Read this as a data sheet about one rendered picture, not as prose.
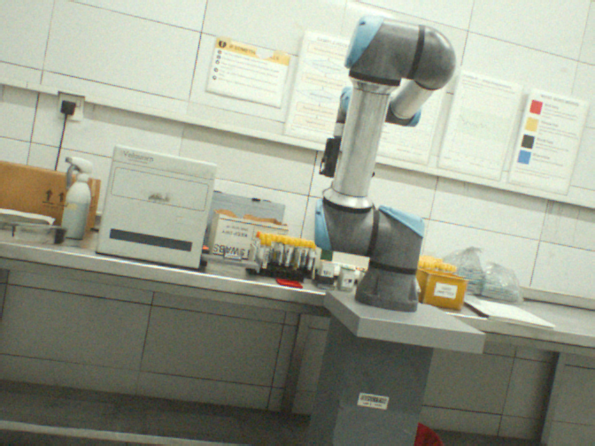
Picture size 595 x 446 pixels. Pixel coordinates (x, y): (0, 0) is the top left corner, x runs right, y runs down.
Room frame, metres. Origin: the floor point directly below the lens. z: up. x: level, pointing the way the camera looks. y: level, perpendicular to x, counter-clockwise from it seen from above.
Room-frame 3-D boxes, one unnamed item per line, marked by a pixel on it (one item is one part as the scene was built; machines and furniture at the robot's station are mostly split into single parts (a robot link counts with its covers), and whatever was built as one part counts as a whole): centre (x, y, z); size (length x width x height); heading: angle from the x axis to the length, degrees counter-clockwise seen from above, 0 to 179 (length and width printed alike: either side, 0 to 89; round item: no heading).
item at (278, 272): (1.82, 0.04, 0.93); 0.17 x 0.09 x 0.11; 103
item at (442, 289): (1.89, -0.47, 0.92); 0.13 x 0.13 x 0.10; 9
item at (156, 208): (1.75, 0.40, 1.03); 0.31 x 0.27 x 0.30; 102
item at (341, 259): (2.12, -0.20, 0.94); 0.30 x 0.24 x 0.12; 3
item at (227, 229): (2.10, 0.17, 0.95); 0.29 x 0.25 x 0.15; 12
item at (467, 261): (2.40, -0.67, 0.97); 0.26 x 0.17 x 0.19; 123
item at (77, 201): (1.79, 0.67, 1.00); 0.09 x 0.08 x 0.24; 12
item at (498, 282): (2.40, -0.85, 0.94); 0.20 x 0.17 x 0.14; 74
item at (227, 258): (1.70, 0.19, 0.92); 0.21 x 0.07 x 0.05; 102
